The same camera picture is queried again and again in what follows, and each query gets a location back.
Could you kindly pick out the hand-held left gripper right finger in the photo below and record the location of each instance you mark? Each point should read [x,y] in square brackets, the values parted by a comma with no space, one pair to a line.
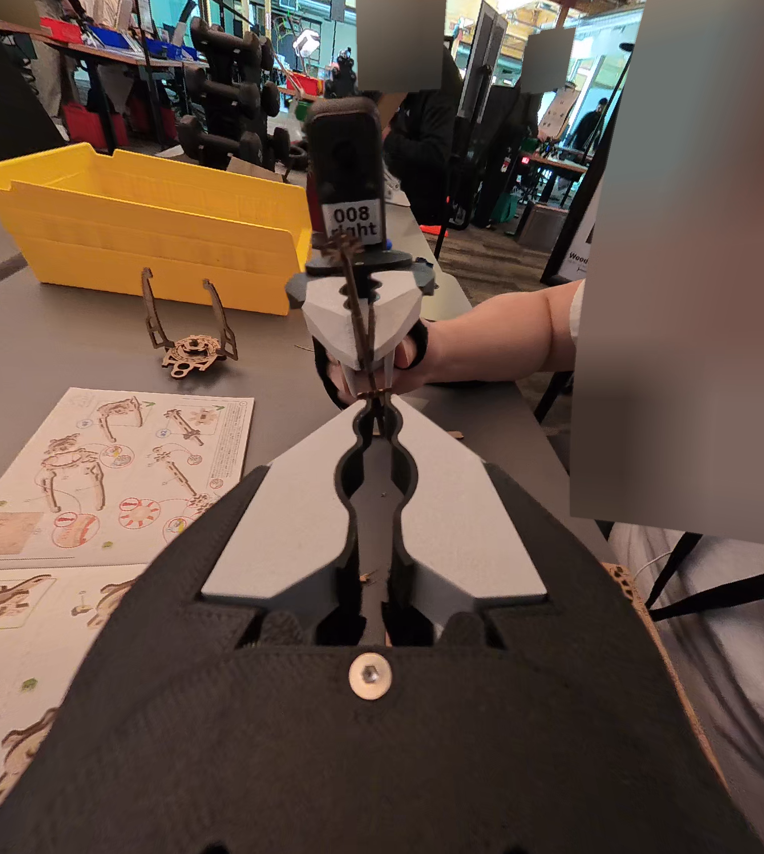
[465,527]

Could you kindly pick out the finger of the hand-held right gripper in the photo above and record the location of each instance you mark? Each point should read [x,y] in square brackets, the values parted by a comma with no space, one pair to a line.
[395,320]
[332,320]

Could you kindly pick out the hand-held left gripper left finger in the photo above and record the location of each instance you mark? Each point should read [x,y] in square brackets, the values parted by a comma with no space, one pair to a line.
[275,527]

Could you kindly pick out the small wooden cross piece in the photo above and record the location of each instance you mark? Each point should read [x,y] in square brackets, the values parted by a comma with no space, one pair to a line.
[375,395]

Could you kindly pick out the person's right forearm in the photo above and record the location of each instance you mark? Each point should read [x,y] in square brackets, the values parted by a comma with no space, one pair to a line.
[535,333]

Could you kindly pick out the wooden claw model assembly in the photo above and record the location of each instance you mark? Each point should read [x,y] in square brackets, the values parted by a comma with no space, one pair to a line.
[188,353]

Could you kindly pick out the laser-cut wooden parts sheet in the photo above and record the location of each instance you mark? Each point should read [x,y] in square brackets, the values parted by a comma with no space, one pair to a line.
[624,579]

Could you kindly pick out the person's right hand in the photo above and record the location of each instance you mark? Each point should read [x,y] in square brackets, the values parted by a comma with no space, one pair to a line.
[452,350]

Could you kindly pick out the cardboard box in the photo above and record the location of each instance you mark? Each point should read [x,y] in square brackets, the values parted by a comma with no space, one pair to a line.
[255,170]

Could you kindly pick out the black dumbbell rack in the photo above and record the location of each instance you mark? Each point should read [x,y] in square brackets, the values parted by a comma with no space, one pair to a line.
[228,100]

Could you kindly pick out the green bag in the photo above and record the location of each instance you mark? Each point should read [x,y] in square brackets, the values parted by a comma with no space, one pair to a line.
[505,207]

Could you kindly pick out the grey board on stand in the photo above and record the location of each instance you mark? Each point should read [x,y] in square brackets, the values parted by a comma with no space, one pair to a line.
[483,60]

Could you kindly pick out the yellow plastic bin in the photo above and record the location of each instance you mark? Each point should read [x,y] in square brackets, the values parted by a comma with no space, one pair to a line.
[155,253]

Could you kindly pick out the printed instruction sheet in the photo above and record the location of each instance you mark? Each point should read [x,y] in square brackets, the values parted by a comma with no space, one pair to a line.
[88,467]

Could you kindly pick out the black standing sign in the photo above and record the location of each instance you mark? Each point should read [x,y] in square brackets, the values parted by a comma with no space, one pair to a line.
[579,227]

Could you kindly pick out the blue storage bin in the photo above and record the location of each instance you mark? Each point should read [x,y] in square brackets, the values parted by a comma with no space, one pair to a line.
[165,48]
[108,37]

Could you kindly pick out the red crate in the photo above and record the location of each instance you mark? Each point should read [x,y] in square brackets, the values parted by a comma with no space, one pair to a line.
[95,127]

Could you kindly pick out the long work table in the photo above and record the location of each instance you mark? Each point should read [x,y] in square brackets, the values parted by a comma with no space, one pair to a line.
[111,55]

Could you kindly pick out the red storage bin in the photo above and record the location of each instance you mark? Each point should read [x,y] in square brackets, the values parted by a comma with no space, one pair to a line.
[61,28]

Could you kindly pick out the person's white clothing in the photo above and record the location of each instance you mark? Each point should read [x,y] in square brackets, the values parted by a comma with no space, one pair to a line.
[742,700]

